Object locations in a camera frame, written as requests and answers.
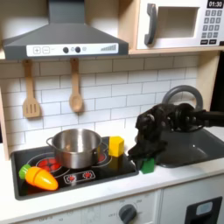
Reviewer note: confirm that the steel pot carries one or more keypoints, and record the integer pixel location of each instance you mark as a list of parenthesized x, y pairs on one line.
[(75, 156)]

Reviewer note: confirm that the black toy stove top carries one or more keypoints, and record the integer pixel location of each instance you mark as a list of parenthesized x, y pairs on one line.
[(96, 175)]

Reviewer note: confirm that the green cube block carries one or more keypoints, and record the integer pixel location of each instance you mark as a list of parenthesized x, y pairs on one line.
[(148, 166)]

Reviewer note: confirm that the light wooden shelf board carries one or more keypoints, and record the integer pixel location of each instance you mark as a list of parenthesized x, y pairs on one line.
[(175, 50)]

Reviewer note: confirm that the dark grey tap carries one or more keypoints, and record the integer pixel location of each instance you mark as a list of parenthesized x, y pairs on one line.
[(183, 89)]

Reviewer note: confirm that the yellow hexagonal block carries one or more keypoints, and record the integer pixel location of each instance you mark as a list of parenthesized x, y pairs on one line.
[(116, 147)]

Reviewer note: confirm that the wooden spoon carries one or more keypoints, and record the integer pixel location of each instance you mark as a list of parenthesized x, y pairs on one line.
[(76, 102)]

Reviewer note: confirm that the wooden slotted spatula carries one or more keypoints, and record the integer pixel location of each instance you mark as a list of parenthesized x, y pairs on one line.
[(31, 108)]

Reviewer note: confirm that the grey oven knob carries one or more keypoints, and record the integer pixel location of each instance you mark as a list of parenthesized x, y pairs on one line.
[(127, 214)]

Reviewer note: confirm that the white toy microwave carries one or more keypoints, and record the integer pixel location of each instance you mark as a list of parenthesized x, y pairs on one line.
[(180, 40)]

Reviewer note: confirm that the grey extractor hood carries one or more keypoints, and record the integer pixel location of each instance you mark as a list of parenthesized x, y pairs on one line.
[(64, 36)]

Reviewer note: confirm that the orange toy carrot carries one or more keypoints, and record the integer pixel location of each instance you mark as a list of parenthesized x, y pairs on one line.
[(40, 178)]

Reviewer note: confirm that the dark grey sink basin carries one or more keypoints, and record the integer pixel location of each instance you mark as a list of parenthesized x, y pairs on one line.
[(189, 148)]

